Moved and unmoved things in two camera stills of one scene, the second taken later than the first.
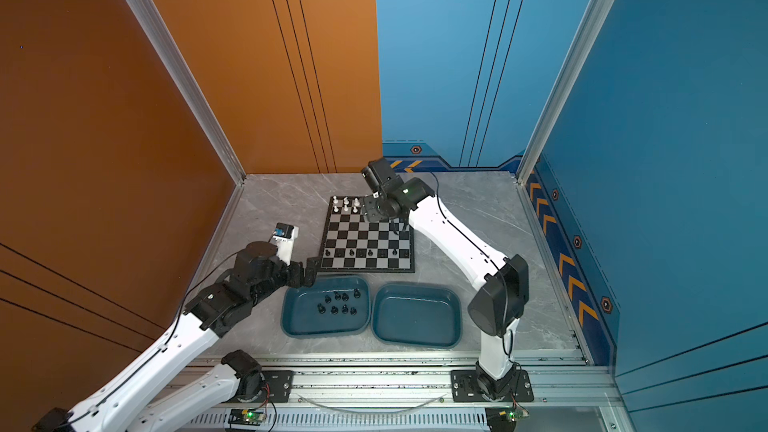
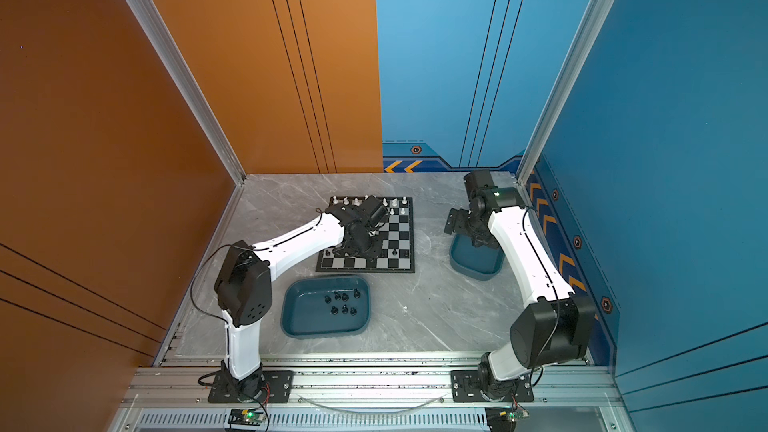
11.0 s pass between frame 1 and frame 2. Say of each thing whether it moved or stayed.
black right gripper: moved
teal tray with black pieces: stayed
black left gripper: moved
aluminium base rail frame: stayed
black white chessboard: stayed
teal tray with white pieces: moved
